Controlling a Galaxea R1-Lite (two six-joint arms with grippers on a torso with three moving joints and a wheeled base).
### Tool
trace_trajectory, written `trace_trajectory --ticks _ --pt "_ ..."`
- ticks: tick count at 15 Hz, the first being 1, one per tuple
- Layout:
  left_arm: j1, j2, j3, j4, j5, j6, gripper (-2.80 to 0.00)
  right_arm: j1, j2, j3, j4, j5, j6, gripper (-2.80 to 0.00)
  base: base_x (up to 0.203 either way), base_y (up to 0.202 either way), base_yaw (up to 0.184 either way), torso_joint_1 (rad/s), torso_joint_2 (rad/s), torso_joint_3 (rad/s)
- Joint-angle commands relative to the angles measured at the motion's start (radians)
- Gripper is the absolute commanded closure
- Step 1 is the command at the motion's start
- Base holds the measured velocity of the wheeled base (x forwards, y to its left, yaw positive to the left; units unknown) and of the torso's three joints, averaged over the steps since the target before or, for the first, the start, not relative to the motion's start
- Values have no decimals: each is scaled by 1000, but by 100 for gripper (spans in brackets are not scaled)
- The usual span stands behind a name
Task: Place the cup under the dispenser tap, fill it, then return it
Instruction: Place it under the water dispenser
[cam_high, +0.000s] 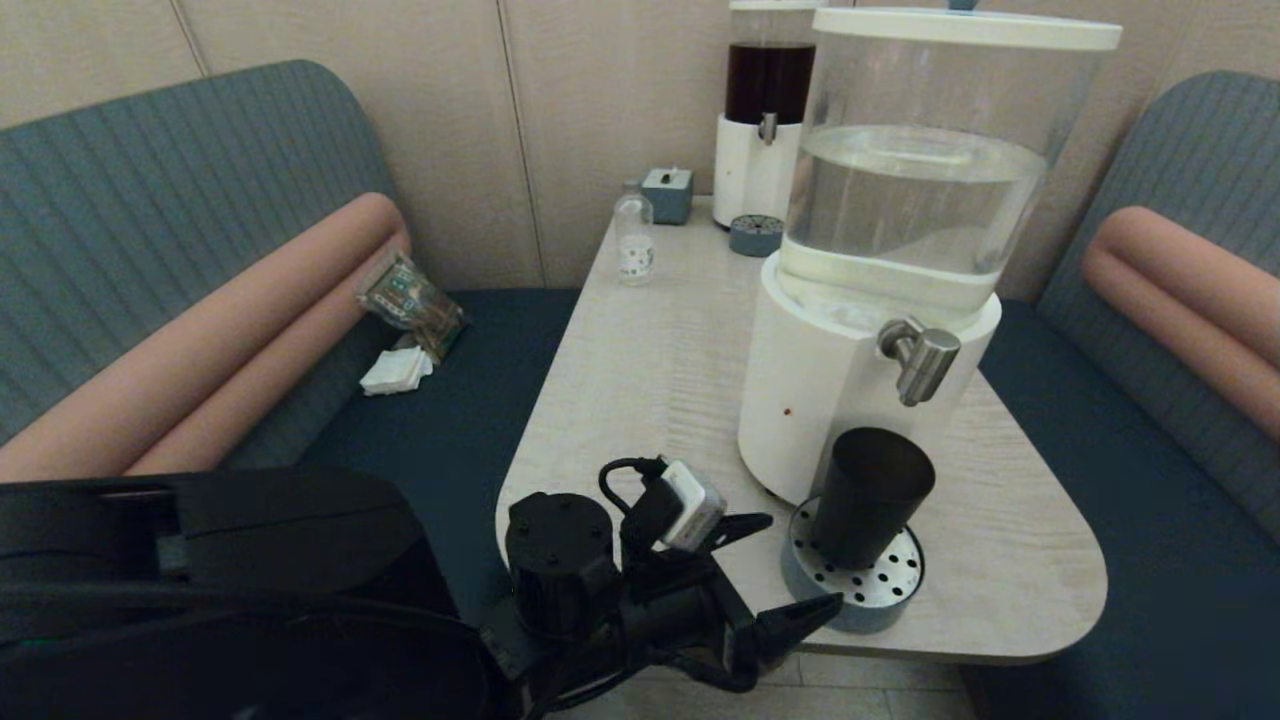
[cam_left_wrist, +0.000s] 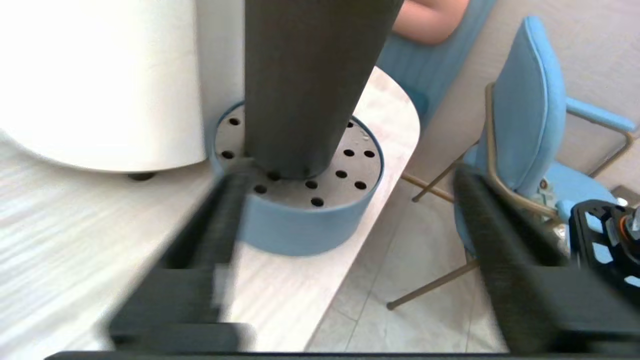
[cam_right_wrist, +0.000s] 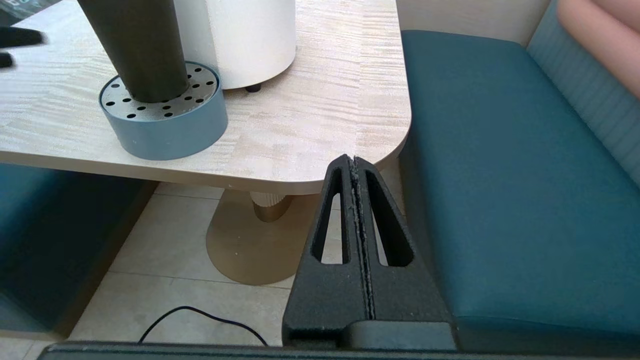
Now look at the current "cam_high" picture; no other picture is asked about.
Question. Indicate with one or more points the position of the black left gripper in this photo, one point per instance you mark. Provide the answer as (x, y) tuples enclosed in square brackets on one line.
[(670, 610)]

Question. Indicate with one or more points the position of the black plastic cup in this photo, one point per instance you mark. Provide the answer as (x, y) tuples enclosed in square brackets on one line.
[(865, 500)]

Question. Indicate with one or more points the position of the silver water dispenser tap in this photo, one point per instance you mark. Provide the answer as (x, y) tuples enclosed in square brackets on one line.
[(927, 362)]

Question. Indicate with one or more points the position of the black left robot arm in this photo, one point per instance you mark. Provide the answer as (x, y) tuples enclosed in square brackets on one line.
[(250, 600)]

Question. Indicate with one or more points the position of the round grey drip tray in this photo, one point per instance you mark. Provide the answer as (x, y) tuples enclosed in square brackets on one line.
[(850, 615)]

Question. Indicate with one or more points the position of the large clear water dispenser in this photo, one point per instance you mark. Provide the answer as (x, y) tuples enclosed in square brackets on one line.
[(830, 400)]

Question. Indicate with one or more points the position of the small blue drip tray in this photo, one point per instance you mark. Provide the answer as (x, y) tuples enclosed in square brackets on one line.
[(755, 237)]

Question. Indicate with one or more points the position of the clear plastic bottle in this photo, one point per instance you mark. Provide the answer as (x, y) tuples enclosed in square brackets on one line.
[(634, 243)]

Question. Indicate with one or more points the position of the dark blue bench seat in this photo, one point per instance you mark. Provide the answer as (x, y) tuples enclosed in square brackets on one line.
[(450, 400), (1150, 600)]

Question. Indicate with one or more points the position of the small blue tissue box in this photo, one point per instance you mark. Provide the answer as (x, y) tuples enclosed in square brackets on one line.
[(668, 197)]

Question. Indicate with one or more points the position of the small dark drink dispenser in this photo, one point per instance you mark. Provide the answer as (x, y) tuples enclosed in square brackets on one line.
[(750, 170)]

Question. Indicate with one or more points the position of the white folded napkins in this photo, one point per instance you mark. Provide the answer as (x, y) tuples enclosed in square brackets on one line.
[(395, 370)]

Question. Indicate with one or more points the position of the small silver dispenser tap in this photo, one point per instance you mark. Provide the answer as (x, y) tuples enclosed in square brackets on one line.
[(767, 128)]

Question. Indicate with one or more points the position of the crinkled snack packet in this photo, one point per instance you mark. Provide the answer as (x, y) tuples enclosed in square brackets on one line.
[(408, 303)]

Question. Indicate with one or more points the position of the white water dispenser lid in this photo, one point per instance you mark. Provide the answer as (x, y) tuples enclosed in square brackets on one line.
[(965, 28)]

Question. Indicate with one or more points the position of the teal ribbed bench backrest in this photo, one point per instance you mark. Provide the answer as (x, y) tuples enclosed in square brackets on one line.
[(1200, 150), (150, 180)]

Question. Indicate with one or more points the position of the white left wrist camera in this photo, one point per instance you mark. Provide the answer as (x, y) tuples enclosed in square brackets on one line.
[(692, 505)]

